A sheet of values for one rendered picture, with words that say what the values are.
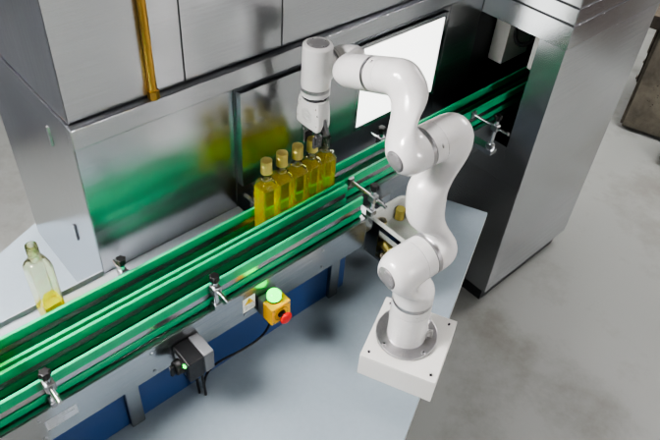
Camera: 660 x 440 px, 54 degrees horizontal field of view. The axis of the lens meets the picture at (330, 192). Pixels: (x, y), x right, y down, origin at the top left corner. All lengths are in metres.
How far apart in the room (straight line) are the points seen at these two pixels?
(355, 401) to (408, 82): 1.01
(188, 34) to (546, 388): 2.22
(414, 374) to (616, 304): 1.81
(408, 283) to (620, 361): 1.85
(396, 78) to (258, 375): 1.04
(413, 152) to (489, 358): 1.87
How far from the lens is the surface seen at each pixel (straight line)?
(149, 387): 1.97
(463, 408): 3.00
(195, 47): 1.74
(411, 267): 1.71
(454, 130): 1.51
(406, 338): 1.99
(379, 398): 2.06
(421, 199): 1.58
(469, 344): 3.20
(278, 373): 2.09
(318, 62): 1.76
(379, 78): 1.52
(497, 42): 2.80
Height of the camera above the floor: 2.50
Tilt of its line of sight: 41 degrees down
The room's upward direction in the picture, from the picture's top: 5 degrees clockwise
